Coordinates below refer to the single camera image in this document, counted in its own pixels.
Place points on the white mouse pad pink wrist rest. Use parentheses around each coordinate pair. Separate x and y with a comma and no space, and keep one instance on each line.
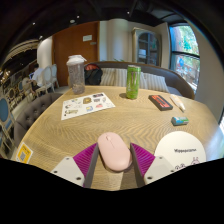
(181,145)

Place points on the pale glass-door cabinet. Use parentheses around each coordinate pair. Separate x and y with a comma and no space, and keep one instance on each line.
(146,46)

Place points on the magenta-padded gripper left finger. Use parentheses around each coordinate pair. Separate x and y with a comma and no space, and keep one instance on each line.
(68,170)

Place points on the clear shaker bottle white lid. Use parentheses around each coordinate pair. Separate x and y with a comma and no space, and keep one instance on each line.
(77,78)

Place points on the white sticker sheet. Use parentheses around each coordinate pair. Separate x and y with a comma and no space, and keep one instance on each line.
(87,105)

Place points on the white tube packet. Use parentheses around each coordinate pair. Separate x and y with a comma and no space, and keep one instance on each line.
(177,102)

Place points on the striped cushion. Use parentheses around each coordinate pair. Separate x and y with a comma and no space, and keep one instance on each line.
(155,82)
(113,77)

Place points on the green drink can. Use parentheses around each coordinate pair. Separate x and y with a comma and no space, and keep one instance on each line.
(133,81)

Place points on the pink computer mouse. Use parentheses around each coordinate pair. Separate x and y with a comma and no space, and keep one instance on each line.
(114,151)

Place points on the blue-backed chair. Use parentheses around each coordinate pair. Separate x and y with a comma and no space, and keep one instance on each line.
(4,115)

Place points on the black box red print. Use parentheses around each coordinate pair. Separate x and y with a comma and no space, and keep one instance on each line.
(160,102)

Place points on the brown curved sofa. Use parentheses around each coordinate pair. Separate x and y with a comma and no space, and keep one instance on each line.
(176,80)

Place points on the group of white chairs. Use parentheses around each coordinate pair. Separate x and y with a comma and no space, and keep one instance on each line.
(49,78)

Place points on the yellow code table sticker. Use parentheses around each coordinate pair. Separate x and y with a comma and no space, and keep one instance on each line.
(24,153)

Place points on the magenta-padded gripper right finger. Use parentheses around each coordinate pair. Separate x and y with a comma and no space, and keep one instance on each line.
(156,168)

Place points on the dark-framed window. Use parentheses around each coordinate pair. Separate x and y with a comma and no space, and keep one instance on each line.
(185,56)

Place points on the orange wooden door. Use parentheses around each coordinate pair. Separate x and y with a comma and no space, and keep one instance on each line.
(71,46)

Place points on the grey tufted chair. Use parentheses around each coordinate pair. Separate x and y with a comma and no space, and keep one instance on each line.
(33,111)

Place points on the black backpack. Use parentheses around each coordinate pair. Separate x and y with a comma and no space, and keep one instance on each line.
(93,75)

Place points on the small teal pack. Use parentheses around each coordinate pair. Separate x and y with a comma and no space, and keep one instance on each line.
(180,120)

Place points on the person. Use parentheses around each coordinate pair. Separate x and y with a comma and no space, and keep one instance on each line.
(36,75)

